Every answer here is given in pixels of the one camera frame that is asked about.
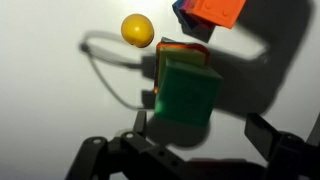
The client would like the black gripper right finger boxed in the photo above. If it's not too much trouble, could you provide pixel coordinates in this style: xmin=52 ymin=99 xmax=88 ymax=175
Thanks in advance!
xmin=244 ymin=113 xmax=320 ymax=180

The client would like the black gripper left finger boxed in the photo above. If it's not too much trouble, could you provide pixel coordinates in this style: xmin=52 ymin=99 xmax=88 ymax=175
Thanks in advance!
xmin=65 ymin=110 xmax=158 ymax=180

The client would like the green block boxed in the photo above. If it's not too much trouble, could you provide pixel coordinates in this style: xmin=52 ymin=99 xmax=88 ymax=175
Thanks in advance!
xmin=154 ymin=59 xmax=223 ymax=127

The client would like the orange red base block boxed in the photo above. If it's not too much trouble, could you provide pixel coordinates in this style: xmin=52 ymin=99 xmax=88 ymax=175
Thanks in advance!
xmin=154 ymin=38 xmax=210 ymax=94

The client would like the lime yellow-green block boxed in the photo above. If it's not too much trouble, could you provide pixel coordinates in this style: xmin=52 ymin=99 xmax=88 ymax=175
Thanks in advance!
xmin=157 ymin=47 xmax=207 ymax=87

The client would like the dark blue bottom block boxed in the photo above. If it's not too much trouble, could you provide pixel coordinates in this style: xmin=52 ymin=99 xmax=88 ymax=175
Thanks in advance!
xmin=172 ymin=0 xmax=215 ymax=42

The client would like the magenta middle block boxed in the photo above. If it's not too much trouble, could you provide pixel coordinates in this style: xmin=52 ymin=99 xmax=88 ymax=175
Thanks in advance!
xmin=179 ymin=0 xmax=214 ymax=28

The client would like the orange lego block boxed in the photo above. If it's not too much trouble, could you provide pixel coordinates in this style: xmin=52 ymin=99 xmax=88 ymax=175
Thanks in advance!
xmin=186 ymin=0 xmax=246 ymax=29

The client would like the yellow ball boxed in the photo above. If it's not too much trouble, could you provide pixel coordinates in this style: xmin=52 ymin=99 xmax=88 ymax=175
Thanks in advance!
xmin=121 ymin=14 xmax=155 ymax=48

